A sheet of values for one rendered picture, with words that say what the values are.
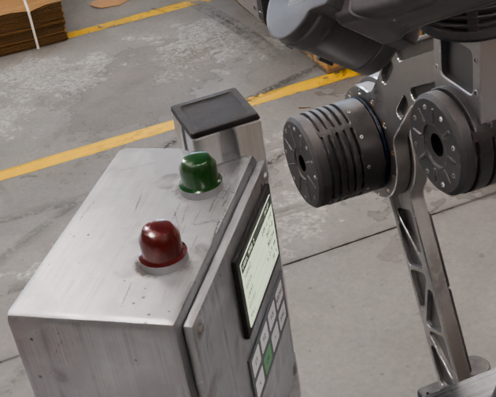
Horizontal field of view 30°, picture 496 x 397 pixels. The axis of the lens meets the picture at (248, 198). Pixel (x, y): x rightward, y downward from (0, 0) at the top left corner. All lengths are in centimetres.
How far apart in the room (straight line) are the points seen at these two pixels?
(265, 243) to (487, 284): 228
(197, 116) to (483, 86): 65
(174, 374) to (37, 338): 7
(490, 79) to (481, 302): 164
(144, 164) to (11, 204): 303
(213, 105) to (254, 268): 11
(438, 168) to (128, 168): 72
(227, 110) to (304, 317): 218
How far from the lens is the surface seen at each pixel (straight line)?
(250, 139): 57
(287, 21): 83
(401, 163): 169
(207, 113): 58
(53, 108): 426
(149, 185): 56
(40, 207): 353
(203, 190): 54
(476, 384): 133
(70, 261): 52
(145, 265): 49
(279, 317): 62
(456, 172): 121
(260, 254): 56
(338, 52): 85
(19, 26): 491
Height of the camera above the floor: 176
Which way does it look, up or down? 32 degrees down
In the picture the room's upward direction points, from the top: 9 degrees counter-clockwise
